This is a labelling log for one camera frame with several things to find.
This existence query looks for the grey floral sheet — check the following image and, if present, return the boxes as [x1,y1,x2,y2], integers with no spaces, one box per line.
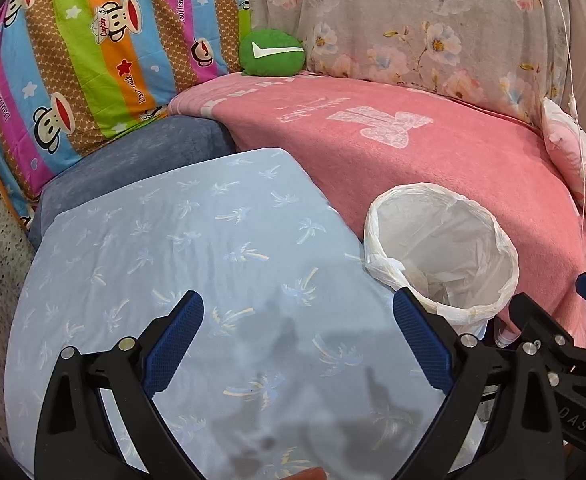
[250,0,570,126]

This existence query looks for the pink blanket with white bow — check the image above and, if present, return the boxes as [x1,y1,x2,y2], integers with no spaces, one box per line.
[168,73,586,348]

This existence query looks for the colourful striped monkey sheet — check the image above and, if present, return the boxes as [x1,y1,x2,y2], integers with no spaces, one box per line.
[0,0,251,226]

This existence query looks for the person's left hand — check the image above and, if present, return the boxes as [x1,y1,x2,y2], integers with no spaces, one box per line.
[285,467,327,480]

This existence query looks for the green round check-mark cushion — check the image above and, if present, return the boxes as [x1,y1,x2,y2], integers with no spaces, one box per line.
[239,29,306,77]

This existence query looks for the white bag lined trash bin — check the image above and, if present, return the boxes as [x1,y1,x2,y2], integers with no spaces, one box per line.
[363,183,520,338]

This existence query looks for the light blue palm-print pillow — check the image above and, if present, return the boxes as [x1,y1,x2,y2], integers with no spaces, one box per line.
[4,148,443,479]

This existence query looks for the small pink pillow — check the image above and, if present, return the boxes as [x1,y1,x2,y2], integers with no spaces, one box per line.
[542,98,586,215]

